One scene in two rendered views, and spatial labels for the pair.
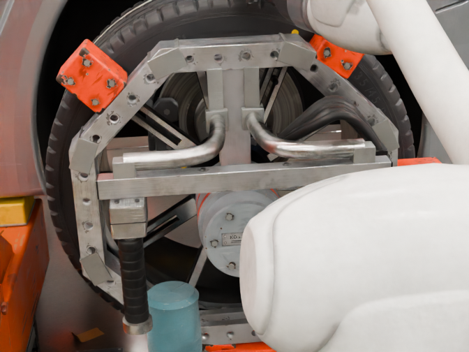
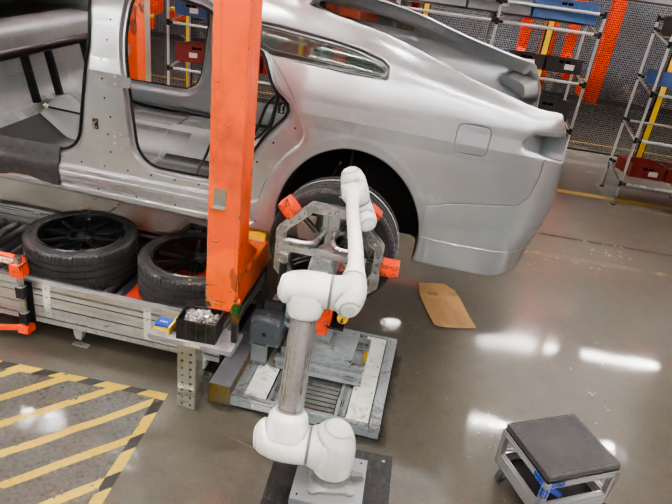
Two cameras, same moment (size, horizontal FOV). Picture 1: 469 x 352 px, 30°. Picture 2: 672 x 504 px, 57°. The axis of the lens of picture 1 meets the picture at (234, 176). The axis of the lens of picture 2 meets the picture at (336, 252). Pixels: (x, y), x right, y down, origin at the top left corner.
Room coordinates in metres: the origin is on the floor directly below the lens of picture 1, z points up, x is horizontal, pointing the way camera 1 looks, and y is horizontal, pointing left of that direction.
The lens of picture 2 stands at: (-1.30, -0.60, 2.30)
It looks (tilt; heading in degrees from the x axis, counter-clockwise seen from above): 27 degrees down; 12
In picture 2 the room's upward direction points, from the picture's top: 8 degrees clockwise
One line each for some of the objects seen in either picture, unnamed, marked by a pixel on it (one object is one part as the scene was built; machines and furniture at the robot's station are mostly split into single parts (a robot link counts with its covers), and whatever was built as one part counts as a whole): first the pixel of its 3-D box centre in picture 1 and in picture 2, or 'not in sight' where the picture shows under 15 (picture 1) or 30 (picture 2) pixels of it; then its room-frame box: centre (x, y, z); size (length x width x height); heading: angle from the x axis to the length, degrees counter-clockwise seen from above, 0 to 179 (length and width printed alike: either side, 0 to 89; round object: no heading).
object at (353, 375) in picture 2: not in sight; (323, 352); (1.55, -0.01, 0.13); 0.50 x 0.36 x 0.10; 94
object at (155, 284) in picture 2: not in sight; (195, 272); (1.65, 0.86, 0.39); 0.66 x 0.66 x 0.24
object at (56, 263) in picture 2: not in sight; (83, 248); (1.61, 1.59, 0.39); 0.66 x 0.66 x 0.24
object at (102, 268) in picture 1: (236, 197); (328, 256); (1.38, 0.00, 0.85); 0.54 x 0.07 x 0.54; 94
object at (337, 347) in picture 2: not in sight; (323, 324); (1.55, 0.01, 0.32); 0.40 x 0.30 x 0.28; 94
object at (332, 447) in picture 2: not in sight; (332, 446); (0.47, -0.32, 0.53); 0.18 x 0.16 x 0.22; 100
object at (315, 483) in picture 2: not in sight; (335, 473); (0.47, -0.35, 0.39); 0.22 x 0.18 x 0.06; 108
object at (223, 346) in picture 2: not in sight; (196, 335); (1.02, 0.53, 0.44); 0.43 x 0.17 x 0.03; 94
